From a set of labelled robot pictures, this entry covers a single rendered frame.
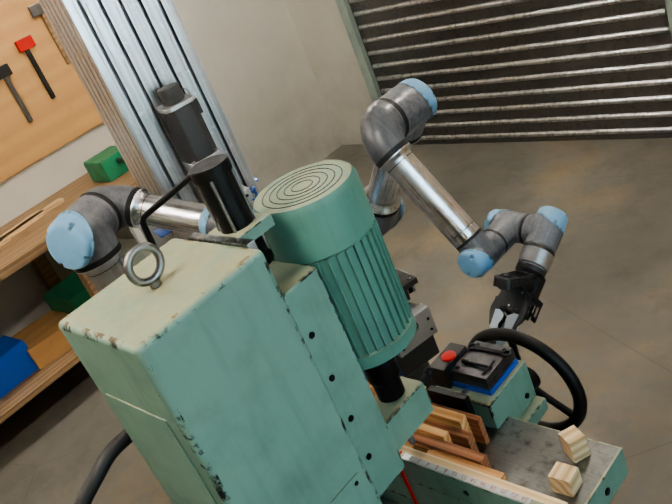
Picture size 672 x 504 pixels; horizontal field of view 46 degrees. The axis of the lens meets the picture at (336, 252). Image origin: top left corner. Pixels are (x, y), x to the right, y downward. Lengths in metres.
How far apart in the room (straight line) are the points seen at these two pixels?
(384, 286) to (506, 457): 0.42
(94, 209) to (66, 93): 2.91
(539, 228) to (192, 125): 0.88
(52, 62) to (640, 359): 3.35
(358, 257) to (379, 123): 0.72
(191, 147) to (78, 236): 0.41
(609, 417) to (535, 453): 1.37
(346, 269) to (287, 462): 0.30
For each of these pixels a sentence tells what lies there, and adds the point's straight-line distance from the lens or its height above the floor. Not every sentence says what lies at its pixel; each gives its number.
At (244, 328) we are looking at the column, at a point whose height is 1.44.
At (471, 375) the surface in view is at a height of 1.00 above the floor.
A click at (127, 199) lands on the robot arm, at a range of 1.88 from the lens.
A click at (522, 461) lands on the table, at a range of 1.48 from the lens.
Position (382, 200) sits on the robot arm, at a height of 1.06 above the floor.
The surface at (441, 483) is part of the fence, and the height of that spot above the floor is 0.93.
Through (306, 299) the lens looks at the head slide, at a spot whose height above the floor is 1.39.
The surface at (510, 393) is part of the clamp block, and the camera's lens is 1.56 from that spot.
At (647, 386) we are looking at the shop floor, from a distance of 2.93.
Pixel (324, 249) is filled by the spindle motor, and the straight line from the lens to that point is 1.18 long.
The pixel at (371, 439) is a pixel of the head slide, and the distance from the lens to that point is 1.32.
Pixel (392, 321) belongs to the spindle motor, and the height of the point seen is 1.25.
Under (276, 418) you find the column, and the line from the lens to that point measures 1.11.
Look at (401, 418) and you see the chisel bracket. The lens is 1.42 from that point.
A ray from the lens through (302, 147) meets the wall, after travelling 5.71.
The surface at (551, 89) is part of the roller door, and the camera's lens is 4.68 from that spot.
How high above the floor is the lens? 1.93
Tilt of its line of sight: 26 degrees down
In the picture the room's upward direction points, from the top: 23 degrees counter-clockwise
